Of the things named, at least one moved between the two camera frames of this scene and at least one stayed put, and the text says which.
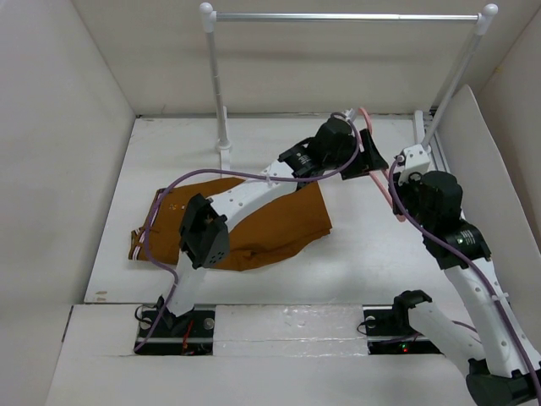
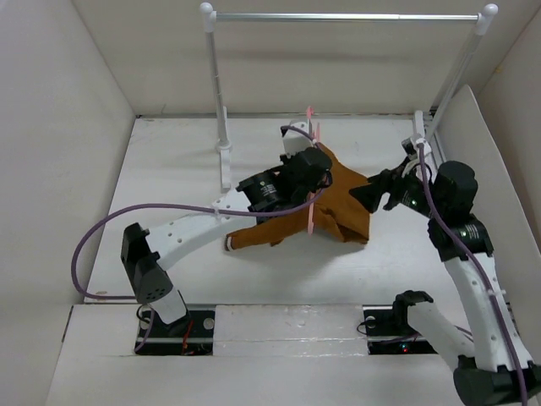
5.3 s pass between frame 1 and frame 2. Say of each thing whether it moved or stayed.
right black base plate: stayed
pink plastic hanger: moved
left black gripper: moved
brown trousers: moved
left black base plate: stayed
